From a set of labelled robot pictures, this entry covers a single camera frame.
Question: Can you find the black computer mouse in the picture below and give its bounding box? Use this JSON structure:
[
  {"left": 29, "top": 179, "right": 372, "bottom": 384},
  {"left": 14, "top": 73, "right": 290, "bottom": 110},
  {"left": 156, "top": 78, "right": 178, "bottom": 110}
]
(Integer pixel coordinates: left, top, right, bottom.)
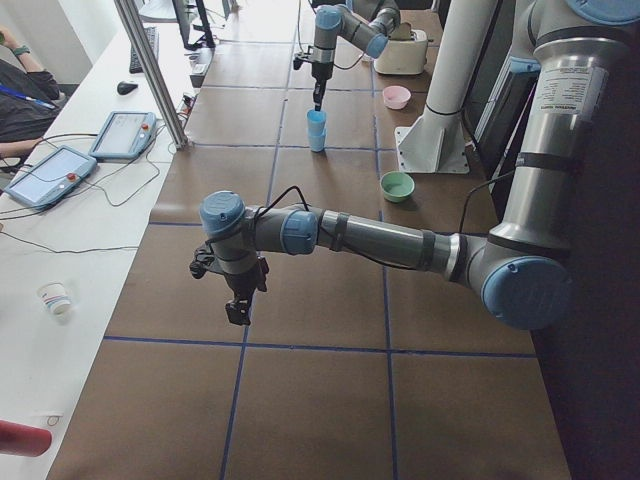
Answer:
[{"left": 116, "top": 81, "right": 138, "bottom": 96}]

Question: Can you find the aluminium frame post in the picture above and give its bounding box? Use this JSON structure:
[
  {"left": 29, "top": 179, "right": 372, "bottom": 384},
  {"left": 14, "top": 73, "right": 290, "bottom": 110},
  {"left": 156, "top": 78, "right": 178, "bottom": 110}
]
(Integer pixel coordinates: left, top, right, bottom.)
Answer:
[{"left": 114, "top": 0, "right": 188, "bottom": 151}]

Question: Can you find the paper cup on desk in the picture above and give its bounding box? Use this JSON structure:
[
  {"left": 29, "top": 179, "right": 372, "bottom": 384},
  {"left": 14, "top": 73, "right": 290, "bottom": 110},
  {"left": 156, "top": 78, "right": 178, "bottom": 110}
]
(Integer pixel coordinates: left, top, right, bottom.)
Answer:
[{"left": 37, "top": 282, "right": 71, "bottom": 315}]

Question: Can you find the far blue teach pendant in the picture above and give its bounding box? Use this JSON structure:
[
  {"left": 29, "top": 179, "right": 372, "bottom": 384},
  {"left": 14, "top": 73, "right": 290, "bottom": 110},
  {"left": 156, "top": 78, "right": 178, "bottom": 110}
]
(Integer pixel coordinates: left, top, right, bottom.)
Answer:
[{"left": 89, "top": 111, "right": 157, "bottom": 162}]

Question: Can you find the black keyboard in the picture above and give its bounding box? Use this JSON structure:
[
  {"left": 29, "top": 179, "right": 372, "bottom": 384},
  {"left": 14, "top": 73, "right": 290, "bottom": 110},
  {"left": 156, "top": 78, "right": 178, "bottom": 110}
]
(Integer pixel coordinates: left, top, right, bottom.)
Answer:
[{"left": 128, "top": 26, "right": 160, "bottom": 75}]

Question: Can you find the blue teach pendant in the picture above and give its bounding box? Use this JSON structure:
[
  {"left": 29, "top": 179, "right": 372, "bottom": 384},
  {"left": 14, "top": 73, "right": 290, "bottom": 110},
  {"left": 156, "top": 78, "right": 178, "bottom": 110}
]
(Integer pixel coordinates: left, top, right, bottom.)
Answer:
[
  {"left": 89, "top": 111, "right": 157, "bottom": 162},
  {"left": 5, "top": 146, "right": 97, "bottom": 210}
]

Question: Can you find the pink bowl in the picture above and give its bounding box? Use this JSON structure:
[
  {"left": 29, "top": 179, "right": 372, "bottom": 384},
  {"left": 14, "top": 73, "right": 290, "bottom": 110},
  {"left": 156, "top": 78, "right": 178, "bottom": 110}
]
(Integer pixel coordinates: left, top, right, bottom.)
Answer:
[{"left": 382, "top": 85, "right": 412, "bottom": 110}]

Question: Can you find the light blue cup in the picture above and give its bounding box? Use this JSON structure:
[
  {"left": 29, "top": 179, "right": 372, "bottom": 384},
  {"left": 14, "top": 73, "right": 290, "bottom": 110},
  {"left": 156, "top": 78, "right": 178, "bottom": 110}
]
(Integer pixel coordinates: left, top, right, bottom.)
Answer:
[
  {"left": 306, "top": 109, "right": 327, "bottom": 136},
  {"left": 308, "top": 130, "right": 327, "bottom": 153}
]

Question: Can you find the cream toaster with bread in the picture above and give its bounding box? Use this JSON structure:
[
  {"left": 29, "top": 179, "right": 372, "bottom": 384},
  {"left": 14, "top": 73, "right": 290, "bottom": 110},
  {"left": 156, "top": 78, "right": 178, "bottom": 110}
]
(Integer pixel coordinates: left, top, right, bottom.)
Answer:
[{"left": 374, "top": 22, "right": 429, "bottom": 76}]

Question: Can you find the black monitor stand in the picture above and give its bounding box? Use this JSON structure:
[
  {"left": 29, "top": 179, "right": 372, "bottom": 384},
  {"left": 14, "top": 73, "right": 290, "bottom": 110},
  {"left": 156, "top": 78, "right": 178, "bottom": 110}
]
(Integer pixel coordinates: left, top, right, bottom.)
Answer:
[{"left": 172, "top": 0, "right": 215, "bottom": 51}]

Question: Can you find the seated person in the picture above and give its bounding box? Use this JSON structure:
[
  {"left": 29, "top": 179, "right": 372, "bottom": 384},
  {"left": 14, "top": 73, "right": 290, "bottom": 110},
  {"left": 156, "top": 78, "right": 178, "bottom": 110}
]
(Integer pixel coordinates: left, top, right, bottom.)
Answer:
[{"left": 0, "top": 27, "right": 66, "bottom": 169}]

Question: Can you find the near blue teach pendant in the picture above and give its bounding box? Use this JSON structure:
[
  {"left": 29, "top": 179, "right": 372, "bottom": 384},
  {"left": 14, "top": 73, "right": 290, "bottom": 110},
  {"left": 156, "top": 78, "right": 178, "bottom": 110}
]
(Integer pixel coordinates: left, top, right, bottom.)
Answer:
[{"left": 5, "top": 146, "right": 97, "bottom": 210}]

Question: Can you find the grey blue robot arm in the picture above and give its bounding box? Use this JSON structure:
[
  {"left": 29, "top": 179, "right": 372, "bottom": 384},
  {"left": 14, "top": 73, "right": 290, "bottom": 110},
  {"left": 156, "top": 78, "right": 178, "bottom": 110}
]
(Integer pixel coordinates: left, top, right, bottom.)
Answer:
[
  {"left": 190, "top": 1, "right": 639, "bottom": 330},
  {"left": 308, "top": 1, "right": 400, "bottom": 111}
]

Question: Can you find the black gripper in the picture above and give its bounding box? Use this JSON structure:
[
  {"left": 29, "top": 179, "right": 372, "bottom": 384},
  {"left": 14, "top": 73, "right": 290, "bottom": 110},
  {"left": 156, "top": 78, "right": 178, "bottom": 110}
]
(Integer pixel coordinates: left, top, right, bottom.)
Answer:
[
  {"left": 224, "top": 256, "right": 269, "bottom": 326},
  {"left": 311, "top": 62, "right": 334, "bottom": 111}
]

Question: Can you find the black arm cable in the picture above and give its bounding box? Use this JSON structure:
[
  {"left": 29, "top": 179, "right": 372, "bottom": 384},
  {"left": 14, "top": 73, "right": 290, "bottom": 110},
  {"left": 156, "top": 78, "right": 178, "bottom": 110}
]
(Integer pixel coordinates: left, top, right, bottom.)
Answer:
[
  {"left": 294, "top": 0, "right": 376, "bottom": 71},
  {"left": 207, "top": 185, "right": 519, "bottom": 271}
]

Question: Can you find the red cylinder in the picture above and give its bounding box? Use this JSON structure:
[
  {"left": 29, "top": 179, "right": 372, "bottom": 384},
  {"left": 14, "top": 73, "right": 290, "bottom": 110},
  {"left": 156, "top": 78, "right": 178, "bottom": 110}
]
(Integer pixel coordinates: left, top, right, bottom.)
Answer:
[{"left": 0, "top": 420, "right": 52, "bottom": 457}]

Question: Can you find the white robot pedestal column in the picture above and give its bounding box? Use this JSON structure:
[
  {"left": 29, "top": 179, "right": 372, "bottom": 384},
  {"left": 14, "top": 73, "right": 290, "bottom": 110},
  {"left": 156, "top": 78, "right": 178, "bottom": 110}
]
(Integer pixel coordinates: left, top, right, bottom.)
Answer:
[{"left": 395, "top": 0, "right": 498, "bottom": 174}]

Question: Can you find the green bowl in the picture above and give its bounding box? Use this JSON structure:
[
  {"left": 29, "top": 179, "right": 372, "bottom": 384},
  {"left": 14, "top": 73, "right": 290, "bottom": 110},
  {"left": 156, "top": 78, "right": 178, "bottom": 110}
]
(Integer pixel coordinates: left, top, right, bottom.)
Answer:
[{"left": 380, "top": 171, "right": 415, "bottom": 203}]

